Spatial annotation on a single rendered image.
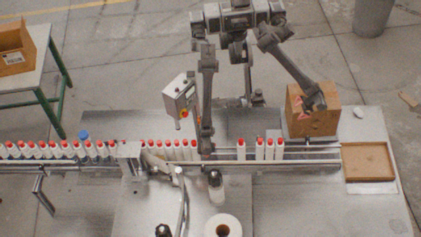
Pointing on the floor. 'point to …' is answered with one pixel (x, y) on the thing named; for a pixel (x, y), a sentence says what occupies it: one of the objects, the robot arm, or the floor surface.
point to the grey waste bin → (371, 17)
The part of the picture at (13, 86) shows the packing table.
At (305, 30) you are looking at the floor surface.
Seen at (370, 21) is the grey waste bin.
